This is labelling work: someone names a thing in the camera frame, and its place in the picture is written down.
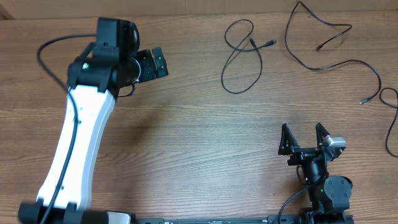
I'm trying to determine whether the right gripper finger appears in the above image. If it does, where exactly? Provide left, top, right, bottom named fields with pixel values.
left=278, top=123, right=300, bottom=156
left=315, top=123, right=330, bottom=148

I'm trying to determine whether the black usb cable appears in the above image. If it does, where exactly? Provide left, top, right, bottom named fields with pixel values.
left=220, top=19, right=277, bottom=95
left=379, top=87, right=398, bottom=158
left=284, top=1, right=382, bottom=105

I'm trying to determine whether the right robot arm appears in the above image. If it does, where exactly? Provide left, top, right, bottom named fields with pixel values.
left=276, top=123, right=354, bottom=224

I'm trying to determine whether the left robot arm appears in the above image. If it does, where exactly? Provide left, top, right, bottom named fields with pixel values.
left=17, top=17, right=168, bottom=223

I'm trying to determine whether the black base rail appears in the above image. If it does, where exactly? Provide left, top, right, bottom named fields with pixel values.
left=102, top=211, right=355, bottom=224

